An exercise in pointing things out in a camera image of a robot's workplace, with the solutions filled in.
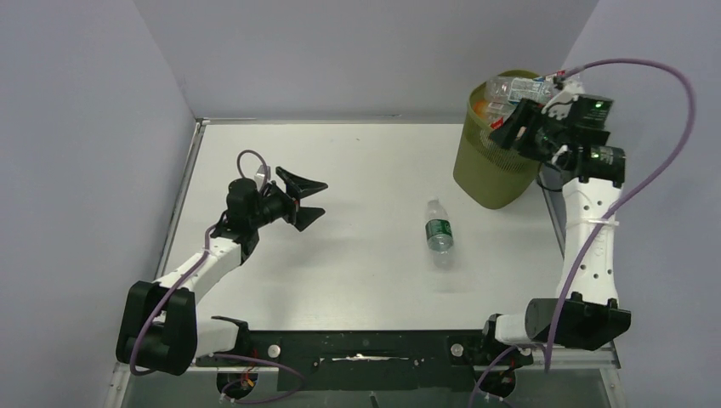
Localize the clear bottle red label top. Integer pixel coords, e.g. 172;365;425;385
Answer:
486;110;514;130

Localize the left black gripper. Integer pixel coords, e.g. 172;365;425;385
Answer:
250;169;328;230

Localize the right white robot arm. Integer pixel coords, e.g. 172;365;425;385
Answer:
478;94;631;363

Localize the crushed clear bottle white cap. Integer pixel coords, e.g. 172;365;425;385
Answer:
484;76;556;105

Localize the clear bottle dark green label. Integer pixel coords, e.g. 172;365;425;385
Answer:
424;197;455;270

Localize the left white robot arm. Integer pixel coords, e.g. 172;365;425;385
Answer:
116;167;328;376

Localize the green mesh waste bin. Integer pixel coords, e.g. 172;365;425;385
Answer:
453;82;540;209

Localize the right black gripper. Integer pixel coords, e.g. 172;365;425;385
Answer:
486;99;571;162

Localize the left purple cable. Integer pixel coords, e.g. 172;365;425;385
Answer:
128;150;308;405

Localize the orange drink bottle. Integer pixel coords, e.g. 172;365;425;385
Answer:
473;99;515;122

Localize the clear bottle red label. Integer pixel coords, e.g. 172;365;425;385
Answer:
486;110;514;130
540;70;569;88

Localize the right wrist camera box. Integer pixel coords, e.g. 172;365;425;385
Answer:
542;76;585;121

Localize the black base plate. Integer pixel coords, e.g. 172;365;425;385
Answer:
231;329;533;392

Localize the aluminium frame rail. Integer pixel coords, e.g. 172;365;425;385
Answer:
105;346;625;407

